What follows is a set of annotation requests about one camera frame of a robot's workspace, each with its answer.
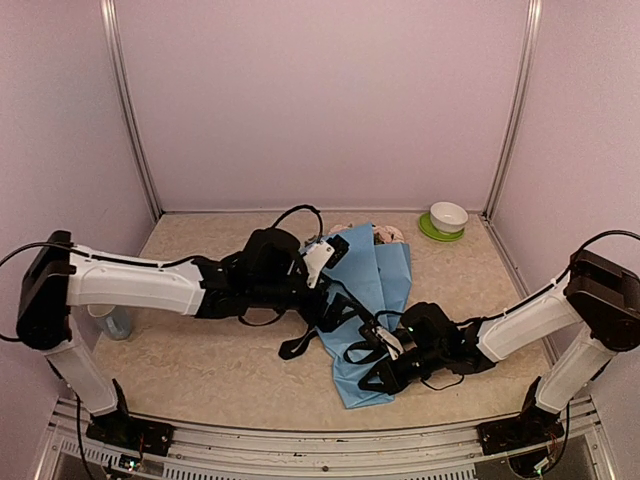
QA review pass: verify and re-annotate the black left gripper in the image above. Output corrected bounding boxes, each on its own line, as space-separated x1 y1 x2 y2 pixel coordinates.
252 265 364 333

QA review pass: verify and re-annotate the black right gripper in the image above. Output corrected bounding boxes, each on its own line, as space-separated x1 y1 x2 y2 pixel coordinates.
360 344 446 398

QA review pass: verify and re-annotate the blue wrapping paper sheet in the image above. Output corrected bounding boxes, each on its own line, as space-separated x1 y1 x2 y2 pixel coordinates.
319 223 412 409

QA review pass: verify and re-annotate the black printed ribbon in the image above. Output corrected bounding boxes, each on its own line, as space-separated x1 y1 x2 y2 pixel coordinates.
278 292 386 366

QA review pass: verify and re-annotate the fake flower bunch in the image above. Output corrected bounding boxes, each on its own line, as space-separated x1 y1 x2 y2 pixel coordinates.
328 223 405 245

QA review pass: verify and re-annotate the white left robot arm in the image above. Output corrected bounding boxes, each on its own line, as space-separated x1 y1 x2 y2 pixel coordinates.
16 227 349 445

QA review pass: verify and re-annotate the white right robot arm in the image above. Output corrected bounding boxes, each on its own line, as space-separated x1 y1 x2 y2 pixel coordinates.
358 250 639 444

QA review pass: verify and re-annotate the green plastic saucer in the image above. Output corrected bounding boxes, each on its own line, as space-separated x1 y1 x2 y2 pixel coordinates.
418 212 464 243

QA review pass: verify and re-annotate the white ceramic bowl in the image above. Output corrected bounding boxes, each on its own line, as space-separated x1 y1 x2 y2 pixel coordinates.
429 201 469 234

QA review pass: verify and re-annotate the white blue paper cup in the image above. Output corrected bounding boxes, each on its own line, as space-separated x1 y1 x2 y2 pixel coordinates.
87 305 132 341

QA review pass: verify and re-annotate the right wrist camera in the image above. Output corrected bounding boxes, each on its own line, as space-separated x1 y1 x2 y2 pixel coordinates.
359 324 404 359

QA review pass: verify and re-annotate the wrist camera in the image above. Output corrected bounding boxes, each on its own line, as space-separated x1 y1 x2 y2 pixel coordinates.
359 324 404 359
302 235 349 289

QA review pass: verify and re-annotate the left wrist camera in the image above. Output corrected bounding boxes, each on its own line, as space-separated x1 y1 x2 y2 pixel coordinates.
302 235 349 289

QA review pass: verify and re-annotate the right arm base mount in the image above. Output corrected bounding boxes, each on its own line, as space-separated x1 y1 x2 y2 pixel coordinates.
476 377 565 455

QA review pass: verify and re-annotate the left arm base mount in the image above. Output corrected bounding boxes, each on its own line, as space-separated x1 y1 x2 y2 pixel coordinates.
86 379 175 457

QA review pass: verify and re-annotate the aluminium table frame rail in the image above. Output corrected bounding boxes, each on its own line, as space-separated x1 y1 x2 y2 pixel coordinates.
32 397 622 479

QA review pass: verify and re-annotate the right corner metal post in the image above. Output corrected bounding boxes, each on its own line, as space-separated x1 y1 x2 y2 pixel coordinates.
483 0 543 223

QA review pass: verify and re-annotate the corner metal post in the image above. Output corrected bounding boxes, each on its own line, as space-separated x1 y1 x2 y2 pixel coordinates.
483 0 543 223
100 0 164 223

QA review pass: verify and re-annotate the left corner metal post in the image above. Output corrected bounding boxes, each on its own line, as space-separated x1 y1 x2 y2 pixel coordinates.
100 0 164 223

